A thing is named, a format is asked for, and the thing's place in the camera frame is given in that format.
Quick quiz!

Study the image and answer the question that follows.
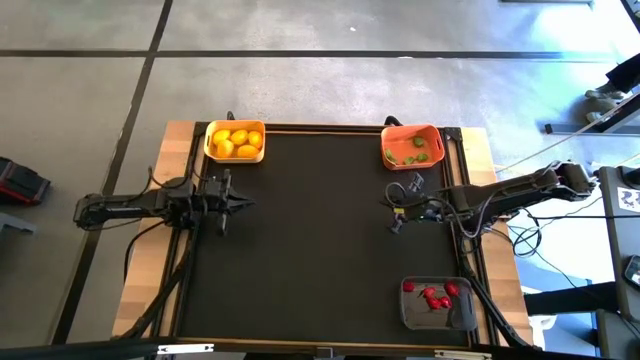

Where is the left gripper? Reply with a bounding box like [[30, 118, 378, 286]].
[[198, 168, 257, 237]]

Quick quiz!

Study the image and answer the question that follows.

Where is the black frame bar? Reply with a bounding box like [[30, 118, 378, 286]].
[[0, 337, 176, 360]]

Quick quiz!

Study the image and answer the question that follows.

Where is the grey desk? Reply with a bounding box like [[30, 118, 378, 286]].
[[593, 166, 640, 321]]

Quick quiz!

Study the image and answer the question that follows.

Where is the orange plastic basket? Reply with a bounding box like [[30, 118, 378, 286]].
[[380, 123, 446, 172]]

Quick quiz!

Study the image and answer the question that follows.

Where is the red and black case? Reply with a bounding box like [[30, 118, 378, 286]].
[[0, 156, 52, 207]]

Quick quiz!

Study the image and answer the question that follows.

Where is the black floor bar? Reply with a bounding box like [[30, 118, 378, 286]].
[[524, 281, 621, 316]]

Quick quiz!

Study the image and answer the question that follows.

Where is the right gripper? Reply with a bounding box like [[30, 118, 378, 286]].
[[387, 171, 447, 236]]

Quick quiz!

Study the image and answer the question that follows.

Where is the grey plastic basket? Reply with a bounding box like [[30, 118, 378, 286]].
[[398, 276, 479, 332]]

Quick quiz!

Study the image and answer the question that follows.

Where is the person's shoe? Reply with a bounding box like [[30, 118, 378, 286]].
[[585, 104, 621, 124], [584, 82, 624, 100]]

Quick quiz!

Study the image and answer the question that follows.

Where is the black table frame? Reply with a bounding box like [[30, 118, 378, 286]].
[[169, 121, 484, 351]]

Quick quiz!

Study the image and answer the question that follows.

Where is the black diagonal frame strut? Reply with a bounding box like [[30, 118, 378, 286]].
[[462, 239, 539, 350], [117, 239, 197, 341]]

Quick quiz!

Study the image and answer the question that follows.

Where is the white printed label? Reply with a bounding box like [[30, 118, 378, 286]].
[[616, 186, 640, 212]]

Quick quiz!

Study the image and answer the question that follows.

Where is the black table mat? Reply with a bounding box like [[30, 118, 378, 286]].
[[177, 130, 472, 349]]

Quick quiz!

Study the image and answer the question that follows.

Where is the person's leg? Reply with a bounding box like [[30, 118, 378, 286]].
[[605, 52, 640, 94]]

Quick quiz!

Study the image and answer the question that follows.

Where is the grey metal foot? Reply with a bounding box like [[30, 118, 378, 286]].
[[0, 212, 38, 236]]

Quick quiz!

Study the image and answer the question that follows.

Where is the yellow plastic basket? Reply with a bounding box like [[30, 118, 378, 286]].
[[204, 119, 267, 165]]

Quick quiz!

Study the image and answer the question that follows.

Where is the metal stand leg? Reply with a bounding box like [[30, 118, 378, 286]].
[[543, 92, 640, 136]]

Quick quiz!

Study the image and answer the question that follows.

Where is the black taut cable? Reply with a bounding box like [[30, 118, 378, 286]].
[[532, 213, 640, 221]]

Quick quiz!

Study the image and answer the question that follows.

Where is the white bracket plate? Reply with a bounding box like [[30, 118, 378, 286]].
[[433, 349, 492, 360], [156, 342, 215, 356]]

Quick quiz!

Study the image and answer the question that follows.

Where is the black floor cable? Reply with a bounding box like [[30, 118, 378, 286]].
[[122, 219, 169, 284]]

